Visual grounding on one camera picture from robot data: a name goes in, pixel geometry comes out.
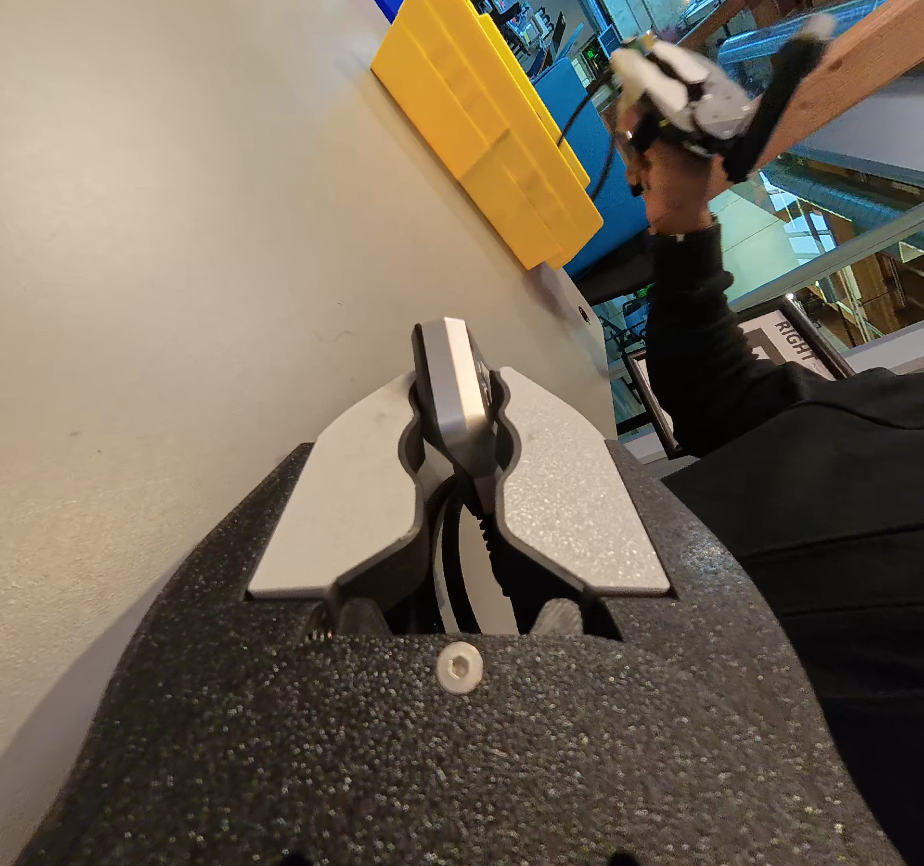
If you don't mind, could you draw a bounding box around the wooden post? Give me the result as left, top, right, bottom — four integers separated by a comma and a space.
751, 0, 924, 174

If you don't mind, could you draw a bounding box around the yellow plastic bin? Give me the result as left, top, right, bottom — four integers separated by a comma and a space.
370, 0, 605, 270

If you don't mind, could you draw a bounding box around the silver hub with black cable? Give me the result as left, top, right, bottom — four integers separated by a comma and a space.
410, 316, 522, 635

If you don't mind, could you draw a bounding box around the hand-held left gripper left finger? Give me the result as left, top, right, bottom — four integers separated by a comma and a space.
247, 370, 430, 601

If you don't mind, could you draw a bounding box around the blue box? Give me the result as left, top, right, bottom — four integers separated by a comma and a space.
534, 58, 651, 282

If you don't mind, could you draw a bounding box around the person's right hand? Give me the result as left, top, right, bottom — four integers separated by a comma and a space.
627, 137, 724, 237

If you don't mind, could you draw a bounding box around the person's right forearm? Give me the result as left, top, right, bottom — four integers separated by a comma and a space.
642, 220, 817, 459

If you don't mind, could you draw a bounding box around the person's torso black clothing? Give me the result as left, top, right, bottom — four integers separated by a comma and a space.
660, 368, 924, 866

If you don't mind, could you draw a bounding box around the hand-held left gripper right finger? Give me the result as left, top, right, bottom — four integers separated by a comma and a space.
494, 365, 671, 600

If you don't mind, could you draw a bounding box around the black framed sign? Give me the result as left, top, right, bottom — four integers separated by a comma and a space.
736, 296, 856, 383
624, 350, 683, 459

